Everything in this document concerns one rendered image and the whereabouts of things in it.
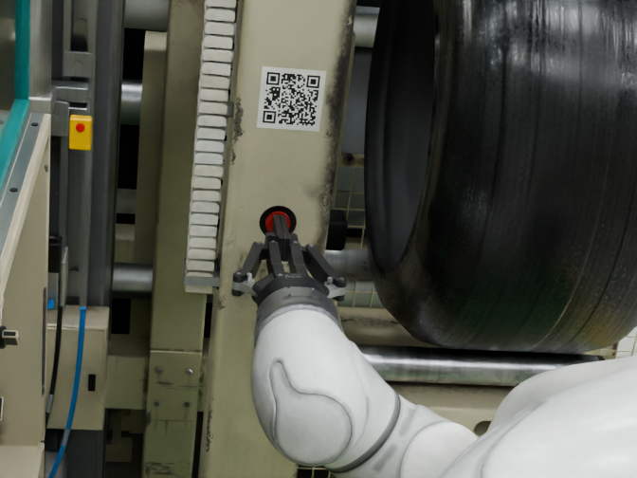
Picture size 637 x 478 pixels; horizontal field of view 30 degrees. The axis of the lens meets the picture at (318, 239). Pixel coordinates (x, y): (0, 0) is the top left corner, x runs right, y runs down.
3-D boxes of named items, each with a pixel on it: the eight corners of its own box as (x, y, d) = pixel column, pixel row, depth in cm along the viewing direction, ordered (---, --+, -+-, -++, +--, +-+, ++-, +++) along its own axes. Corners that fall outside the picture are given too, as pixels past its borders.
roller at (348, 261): (317, 248, 172) (313, 245, 176) (315, 279, 172) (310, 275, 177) (548, 260, 177) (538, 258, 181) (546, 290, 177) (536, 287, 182)
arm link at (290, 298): (259, 305, 117) (255, 278, 122) (250, 384, 121) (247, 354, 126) (350, 310, 118) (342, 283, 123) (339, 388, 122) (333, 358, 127)
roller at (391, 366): (340, 346, 147) (335, 339, 151) (337, 382, 147) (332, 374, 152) (609, 358, 152) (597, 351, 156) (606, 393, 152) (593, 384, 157)
